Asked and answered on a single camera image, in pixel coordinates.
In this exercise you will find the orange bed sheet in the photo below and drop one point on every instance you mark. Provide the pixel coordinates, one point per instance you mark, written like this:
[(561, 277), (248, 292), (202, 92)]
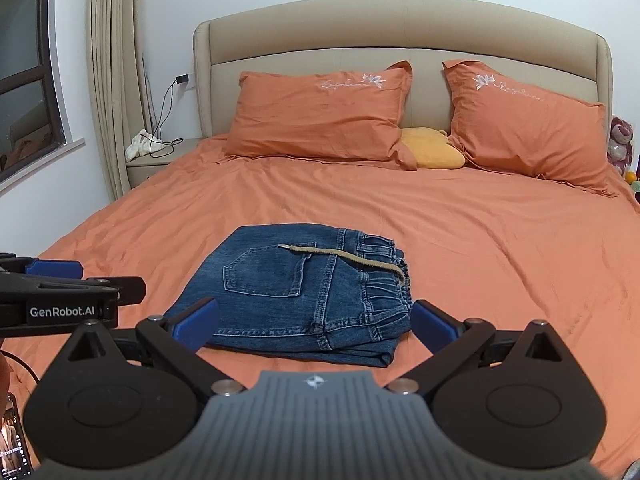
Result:
[(475, 260)]

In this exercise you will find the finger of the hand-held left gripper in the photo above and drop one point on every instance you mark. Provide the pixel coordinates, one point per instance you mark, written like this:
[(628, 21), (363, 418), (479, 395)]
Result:
[(120, 290), (52, 268)]

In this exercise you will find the dark framed window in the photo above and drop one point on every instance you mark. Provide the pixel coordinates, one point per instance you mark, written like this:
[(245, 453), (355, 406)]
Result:
[(25, 70)]

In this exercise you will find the white cloth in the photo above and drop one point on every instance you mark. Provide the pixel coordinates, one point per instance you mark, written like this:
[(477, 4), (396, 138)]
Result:
[(142, 145)]

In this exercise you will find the orange fruit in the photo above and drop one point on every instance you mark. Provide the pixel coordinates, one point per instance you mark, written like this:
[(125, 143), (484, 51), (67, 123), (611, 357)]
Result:
[(631, 177)]

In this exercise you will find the beige padded headboard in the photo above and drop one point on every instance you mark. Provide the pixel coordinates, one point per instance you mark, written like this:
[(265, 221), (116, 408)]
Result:
[(400, 25)]

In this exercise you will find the green box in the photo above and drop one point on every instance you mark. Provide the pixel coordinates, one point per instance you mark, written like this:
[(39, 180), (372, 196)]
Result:
[(636, 191)]

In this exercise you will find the smartphone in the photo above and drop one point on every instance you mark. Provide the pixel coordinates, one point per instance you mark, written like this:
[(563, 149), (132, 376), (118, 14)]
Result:
[(12, 440)]

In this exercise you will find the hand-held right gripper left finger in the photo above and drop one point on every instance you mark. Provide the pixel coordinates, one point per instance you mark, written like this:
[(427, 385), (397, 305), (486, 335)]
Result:
[(197, 321)]

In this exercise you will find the beige curtain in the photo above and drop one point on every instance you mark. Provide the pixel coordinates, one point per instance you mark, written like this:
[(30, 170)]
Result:
[(112, 85)]

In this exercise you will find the beige nightstand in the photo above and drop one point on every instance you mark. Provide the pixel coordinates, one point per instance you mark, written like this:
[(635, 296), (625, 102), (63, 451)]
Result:
[(160, 160)]

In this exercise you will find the orange embroidered pillow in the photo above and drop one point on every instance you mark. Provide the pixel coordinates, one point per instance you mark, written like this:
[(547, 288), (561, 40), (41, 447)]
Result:
[(530, 125), (320, 115)]

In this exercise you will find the yellow cushion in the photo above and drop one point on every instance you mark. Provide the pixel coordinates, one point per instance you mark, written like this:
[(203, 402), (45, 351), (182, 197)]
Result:
[(430, 150)]

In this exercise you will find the black wall charger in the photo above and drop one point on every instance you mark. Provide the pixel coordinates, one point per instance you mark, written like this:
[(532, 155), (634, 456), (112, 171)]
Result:
[(182, 79)]

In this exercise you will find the blue denim pants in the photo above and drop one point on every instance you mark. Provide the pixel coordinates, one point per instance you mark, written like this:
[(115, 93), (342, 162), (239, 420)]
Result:
[(300, 290)]

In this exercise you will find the pink plush toy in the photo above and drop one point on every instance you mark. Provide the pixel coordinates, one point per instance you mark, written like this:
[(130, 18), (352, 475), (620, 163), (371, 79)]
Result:
[(620, 140)]

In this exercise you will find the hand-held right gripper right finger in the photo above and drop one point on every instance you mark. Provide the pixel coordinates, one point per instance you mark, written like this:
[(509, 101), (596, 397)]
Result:
[(431, 325)]

